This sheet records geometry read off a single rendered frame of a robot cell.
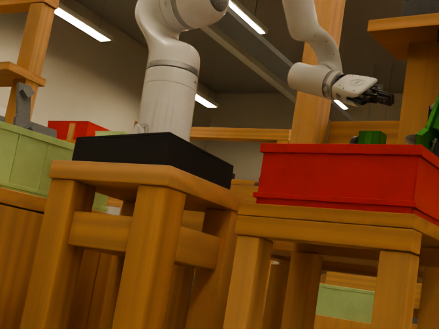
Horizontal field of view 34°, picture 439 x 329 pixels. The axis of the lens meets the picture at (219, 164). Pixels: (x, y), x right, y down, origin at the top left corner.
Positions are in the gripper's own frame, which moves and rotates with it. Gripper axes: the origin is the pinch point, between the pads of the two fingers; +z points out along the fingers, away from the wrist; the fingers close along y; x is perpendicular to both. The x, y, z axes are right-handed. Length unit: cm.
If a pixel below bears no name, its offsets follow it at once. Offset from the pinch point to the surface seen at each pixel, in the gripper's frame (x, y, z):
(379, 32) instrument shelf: -4.5, 27.8, -19.1
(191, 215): 10, -58, -21
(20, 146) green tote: -11, -79, -58
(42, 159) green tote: -5, -75, -56
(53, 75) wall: 324, 342, -768
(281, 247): 9, -57, 7
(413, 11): -9.1, 36.8, -12.5
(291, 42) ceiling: 360, 636, -560
